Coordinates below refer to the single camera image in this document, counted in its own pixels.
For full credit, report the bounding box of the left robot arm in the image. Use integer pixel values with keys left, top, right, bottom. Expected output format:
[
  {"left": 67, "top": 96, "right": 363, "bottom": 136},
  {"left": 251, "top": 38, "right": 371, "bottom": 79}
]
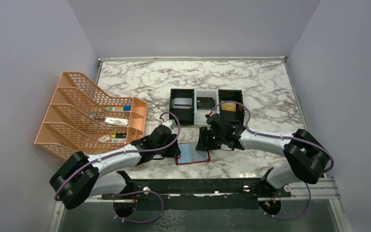
[{"left": 49, "top": 123, "right": 178, "bottom": 209}]

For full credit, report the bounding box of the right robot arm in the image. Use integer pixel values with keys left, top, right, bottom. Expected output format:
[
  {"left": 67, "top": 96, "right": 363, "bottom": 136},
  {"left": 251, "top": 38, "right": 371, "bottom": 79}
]
[{"left": 196, "top": 114, "right": 333, "bottom": 193}]

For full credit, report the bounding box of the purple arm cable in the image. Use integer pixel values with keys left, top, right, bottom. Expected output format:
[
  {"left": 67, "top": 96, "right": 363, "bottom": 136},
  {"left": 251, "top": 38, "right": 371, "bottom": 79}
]
[
  {"left": 208, "top": 101, "right": 335, "bottom": 221},
  {"left": 54, "top": 111, "right": 181, "bottom": 202}
]

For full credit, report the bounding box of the silver card in bin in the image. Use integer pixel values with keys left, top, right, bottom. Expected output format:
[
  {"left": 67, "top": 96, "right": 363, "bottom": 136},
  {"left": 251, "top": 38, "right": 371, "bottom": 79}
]
[{"left": 172, "top": 98, "right": 193, "bottom": 109}]

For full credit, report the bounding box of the orange plastic file organizer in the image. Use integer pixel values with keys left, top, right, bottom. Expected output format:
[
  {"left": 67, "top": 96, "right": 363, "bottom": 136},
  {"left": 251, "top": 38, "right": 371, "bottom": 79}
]
[{"left": 34, "top": 72, "right": 147, "bottom": 160}]

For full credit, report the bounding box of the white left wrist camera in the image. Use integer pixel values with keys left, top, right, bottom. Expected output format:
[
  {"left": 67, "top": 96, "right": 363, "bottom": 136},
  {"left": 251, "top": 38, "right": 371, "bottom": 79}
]
[{"left": 162, "top": 120, "right": 177, "bottom": 130}]

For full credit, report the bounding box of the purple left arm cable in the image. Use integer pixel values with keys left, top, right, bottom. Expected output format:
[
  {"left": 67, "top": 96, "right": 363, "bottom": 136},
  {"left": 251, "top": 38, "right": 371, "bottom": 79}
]
[{"left": 54, "top": 111, "right": 181, "bottom": 202}]

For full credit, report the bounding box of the black card in bin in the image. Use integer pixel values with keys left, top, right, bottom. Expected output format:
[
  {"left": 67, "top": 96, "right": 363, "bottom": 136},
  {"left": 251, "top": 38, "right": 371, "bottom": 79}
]
[{"left": 196, "top": 97, "right": 216, "bottom": 110}]

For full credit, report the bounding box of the black mounting rail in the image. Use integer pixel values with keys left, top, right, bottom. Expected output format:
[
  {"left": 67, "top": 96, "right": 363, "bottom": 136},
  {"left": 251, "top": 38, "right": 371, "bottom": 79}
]
[{"left": 101, "top": 178, "right": 291, "bottom": 211}]

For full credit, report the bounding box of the red card holder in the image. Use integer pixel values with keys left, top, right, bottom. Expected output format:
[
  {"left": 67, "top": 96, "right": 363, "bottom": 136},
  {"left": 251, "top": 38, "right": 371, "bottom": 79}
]
[{"left": 175, "top": 142, "right": 211, "bottom": 165}]

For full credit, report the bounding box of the right black bin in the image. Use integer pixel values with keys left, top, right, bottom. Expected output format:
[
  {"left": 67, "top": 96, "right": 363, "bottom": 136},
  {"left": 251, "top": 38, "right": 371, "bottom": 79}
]
[{"left": 218, "top": 89, "right": 245, "bottom": 126}]

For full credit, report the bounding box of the black bin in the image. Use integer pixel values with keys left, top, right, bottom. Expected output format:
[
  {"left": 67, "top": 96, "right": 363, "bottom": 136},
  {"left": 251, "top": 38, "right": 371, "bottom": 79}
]
[
  {"left": 218, "top": 89, "right": 245, "bottom": 126},
  {"left": 169, "top": 88, "right": 195, "bottom": 126}
]

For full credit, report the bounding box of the silver foil packet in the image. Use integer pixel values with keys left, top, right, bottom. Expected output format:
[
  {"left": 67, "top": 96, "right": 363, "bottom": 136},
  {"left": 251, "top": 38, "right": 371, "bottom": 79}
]
[{"left": 104, "top": 117, "right": 128, "bottom": 126}]

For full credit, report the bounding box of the gold card in bin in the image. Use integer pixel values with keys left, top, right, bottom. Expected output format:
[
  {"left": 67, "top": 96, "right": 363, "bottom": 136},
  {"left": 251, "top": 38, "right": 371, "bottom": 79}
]
[{"left": 221, "top": 102, "right": 237, "bottom": 112}]

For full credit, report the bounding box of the yellow black marker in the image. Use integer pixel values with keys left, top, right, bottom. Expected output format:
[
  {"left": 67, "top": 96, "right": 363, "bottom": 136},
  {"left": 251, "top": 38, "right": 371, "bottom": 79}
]
[{"left": 110, "top": 133, "right": 127, "bottom": 138}]

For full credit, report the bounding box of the left black bin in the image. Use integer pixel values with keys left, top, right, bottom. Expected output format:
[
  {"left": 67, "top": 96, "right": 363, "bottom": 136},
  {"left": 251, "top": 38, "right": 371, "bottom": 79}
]
[{"left": 169, "top": 88, "right": 195, "bottom": 126}]

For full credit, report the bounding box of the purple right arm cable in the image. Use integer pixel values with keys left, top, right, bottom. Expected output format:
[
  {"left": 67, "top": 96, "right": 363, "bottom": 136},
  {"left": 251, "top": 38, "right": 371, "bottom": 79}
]
[{"left": 208, "top": 101, "right": 335, "bottom": 221}]

